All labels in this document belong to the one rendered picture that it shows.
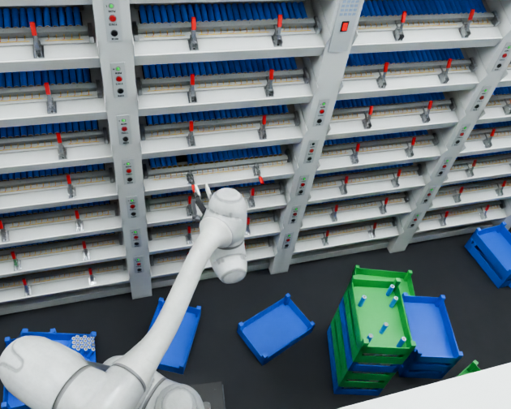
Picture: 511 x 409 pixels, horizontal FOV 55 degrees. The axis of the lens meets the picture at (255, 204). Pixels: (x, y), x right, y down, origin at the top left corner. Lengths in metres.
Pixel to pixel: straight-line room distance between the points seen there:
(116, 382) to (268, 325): 1.31
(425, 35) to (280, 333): 1.42
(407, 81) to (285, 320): 1.22
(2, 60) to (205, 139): 0.69
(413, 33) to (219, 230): 0.99
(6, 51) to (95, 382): 0.91
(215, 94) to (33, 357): 0.96
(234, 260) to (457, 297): 1.65
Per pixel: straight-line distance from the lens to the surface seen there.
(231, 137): 1.81
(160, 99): 1.65
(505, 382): 0.47
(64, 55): 1.53
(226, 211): 1.31
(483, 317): 2.82
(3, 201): 1.92
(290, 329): 2.41
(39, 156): 1.77
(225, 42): 1.58
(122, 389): 1.18
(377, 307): 2.09
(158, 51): 1.53
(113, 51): 1.51
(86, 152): 1.76
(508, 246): 3.09
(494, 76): 2.17
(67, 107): 1.64
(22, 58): 1.53
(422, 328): 2.42
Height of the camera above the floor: 2.09
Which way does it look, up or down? 47 degrees down
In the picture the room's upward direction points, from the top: 10 degrees clockwise
